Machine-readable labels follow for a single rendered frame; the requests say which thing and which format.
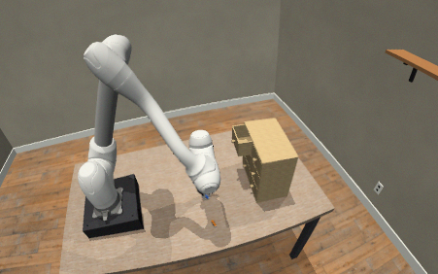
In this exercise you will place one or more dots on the brown wooden drawer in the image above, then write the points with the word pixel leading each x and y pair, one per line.
pixel 245 163
pixel 244 144
pixel 256 160
pixel 253 186
pixel 248 157
pixel 255 175

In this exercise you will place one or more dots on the small wooden chest of drawers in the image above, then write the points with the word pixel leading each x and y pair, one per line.
pixel 277 155

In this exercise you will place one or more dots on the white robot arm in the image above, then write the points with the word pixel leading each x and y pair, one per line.
pixel 109 64

